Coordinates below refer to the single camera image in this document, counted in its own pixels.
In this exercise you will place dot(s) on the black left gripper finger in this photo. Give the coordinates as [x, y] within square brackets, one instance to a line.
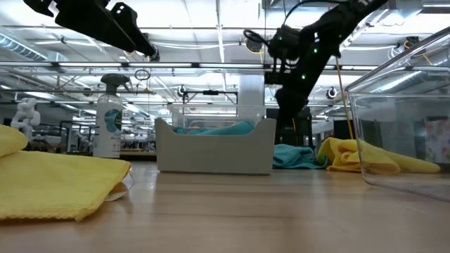
[130, 21]
[91, 21]

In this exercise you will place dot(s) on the blue microfiber towel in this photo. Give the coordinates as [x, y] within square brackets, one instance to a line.
[295, 156]
[228, 130]

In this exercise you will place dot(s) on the yellow microfiber towel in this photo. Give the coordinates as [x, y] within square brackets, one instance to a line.
[52, 186]
[341, 154]

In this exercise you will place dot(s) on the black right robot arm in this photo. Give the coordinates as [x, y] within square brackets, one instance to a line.
[330, 24]

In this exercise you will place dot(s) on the black computer case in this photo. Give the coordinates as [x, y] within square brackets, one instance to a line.
[302, 135]

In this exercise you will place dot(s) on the white pillar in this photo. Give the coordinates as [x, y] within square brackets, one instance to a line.
[251, 95]

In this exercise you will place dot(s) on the long ceiling light bar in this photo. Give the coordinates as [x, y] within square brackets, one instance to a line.
[88, 64]

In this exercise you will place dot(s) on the clear plastic bin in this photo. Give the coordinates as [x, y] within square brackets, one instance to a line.
[218, 112]
[404, 105]

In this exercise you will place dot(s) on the gray plastic bin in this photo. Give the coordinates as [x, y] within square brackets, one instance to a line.
[214, 154]

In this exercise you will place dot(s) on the white spray bottle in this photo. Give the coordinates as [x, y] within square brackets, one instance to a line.
[109, 140]

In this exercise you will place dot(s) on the black gantry frame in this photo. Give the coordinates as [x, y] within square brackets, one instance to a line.
[211, 92]

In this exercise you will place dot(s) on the black metal table frame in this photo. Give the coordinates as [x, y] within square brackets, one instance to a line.
[137, 157]

